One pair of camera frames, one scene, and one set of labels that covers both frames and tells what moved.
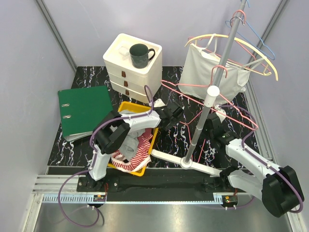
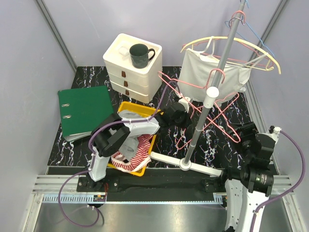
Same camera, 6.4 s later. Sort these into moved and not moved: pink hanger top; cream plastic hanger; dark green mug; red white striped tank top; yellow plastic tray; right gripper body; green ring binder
Moved: right gripper body; pink hanger top; cream plastic hanger
Not moved: dark green mug; red white striped tank top; green ring binder; yellow plastic tray
